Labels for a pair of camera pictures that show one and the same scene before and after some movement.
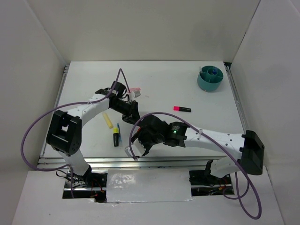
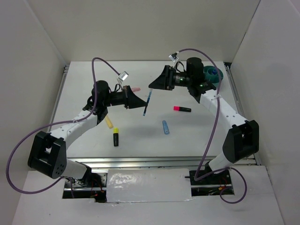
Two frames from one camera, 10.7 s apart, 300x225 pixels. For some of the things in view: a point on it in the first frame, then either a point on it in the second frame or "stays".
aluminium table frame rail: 125,162 stays
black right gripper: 139,136 -> 165,80
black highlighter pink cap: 179,108 stays
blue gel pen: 120,138 -> 147,102
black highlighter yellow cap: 116,132 stays
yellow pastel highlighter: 108,120 stays
